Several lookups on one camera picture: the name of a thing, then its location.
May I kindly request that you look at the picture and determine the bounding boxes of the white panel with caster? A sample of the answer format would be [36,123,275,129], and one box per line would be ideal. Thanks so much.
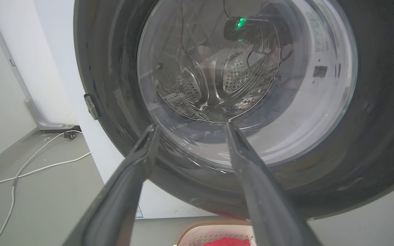
[0,0,81,139]

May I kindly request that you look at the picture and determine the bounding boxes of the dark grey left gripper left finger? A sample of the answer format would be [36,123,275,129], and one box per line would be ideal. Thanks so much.
[63,124,160,246]

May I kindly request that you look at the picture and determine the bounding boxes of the white laundry basket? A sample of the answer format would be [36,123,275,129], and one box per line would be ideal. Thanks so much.
[174,220,256,246]

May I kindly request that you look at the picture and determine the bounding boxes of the white power cable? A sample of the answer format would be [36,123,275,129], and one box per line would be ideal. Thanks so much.
[0,130,91,246]

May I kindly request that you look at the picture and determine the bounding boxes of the red garment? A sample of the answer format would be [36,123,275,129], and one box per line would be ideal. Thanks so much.
[202,237,252,246]

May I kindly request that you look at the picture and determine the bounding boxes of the white washing machine body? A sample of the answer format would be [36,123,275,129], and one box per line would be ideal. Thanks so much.
[35,0,218,219]

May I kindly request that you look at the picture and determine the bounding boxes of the round grey washing machine door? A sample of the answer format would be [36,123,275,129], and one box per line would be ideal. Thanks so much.
[73,0,394,220]

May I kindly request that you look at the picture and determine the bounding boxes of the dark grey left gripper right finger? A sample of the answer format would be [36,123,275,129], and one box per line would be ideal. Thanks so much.
[225,122,323,246]

